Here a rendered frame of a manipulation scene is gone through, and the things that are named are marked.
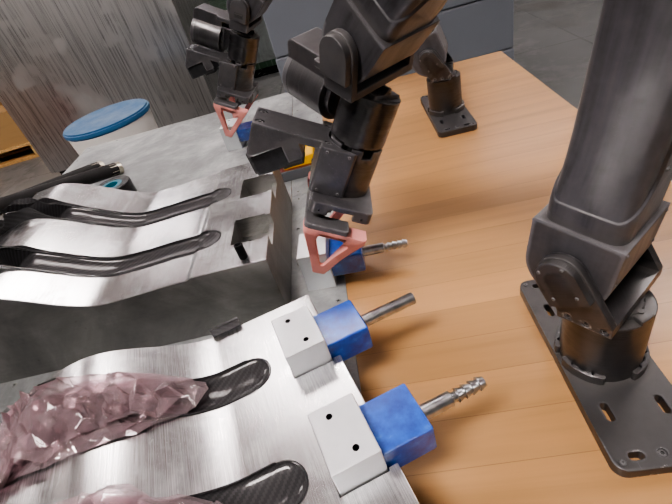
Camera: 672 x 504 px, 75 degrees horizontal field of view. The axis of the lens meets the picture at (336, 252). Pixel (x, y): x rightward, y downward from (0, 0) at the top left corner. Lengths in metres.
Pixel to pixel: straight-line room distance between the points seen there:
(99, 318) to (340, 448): 0.35
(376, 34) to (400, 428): 0.29
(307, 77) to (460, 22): 2.05
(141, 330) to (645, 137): 0.51
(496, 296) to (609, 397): 0.15
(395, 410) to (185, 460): 0.16
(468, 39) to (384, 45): 2.16
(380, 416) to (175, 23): 3.16
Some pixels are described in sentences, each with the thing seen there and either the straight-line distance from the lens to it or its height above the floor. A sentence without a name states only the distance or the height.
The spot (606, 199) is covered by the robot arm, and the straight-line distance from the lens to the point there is 0.32.
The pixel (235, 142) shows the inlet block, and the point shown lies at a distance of 1.02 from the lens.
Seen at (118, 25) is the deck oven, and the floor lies 0.93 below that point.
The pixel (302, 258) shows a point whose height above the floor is 0.85.
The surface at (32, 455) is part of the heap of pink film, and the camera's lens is 0.41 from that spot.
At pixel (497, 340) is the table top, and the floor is 0.80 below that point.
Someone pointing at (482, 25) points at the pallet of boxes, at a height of 0.55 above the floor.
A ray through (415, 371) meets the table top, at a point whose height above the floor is 0.80.
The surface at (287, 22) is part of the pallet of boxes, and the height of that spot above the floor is 0.81.
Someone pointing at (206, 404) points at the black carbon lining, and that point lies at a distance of 0.42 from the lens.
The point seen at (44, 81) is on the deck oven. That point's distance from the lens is 3.79.
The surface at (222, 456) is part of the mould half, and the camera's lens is 0.38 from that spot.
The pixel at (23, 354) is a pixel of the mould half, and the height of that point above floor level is 0.84.
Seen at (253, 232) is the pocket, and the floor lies 0.87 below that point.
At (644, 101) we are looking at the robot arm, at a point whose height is 1.04.
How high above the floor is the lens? 1.15
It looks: 37 degrees down
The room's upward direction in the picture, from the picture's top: 17 degrees counter-clockwise
